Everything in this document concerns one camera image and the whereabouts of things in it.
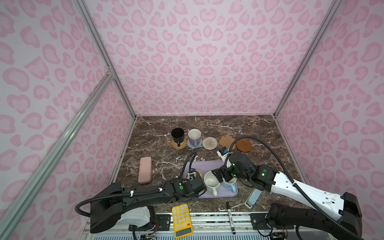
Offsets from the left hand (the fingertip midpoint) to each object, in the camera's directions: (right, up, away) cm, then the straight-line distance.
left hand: (196, 191), depth 80 cm
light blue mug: (+18, +5, -3) cm, 19 cm away
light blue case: (+29, -2, -3) cm, 29 cm away
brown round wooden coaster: (+33, +21, +23) cm, 45 cm away
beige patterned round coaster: (+9, +23, +24) cm, 34 cm away
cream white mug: (+8, +3, +4) cm, 10 cm away
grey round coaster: (-2, +21, +19) cm, 28 cm away
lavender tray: (-4, +17, -16) cm, 24 cm away
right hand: (+11, +14, -5) cm, 19 cm away
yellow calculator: (-7, -12, -7) cm, 15 cm away
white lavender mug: (-1, +27, +24) cm, 36 cm away
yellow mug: (+1, +9, 0) cm, 9 cm away
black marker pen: (+17, -11, -6) cm, 21 cm away
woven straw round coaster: (-9, +22, +22) cm, 32 cm away
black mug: (-12, +29, +17) cm, 35 cm away
